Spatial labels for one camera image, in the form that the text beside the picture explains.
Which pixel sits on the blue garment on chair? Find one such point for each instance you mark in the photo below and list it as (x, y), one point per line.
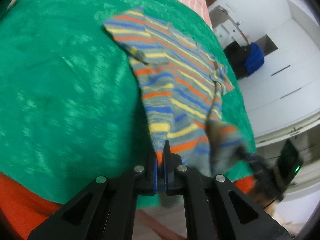
(255, 60)

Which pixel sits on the orange fuzzy garment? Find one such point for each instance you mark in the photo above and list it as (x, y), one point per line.
(22, 210)

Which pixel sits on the green floral bedspread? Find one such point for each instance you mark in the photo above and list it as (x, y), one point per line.
(70, 104)

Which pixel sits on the white bedside desk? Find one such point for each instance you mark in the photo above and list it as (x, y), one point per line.
(226, 29)

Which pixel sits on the black jacket on chair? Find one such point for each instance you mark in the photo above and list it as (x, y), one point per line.
(236, 56)

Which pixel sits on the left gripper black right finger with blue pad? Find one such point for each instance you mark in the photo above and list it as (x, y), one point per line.
(214, 207)

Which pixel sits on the striped knit sweater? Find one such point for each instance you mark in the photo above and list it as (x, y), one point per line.
(191, 100)

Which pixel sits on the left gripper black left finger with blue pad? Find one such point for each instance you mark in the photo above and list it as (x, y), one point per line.
(104, 209)

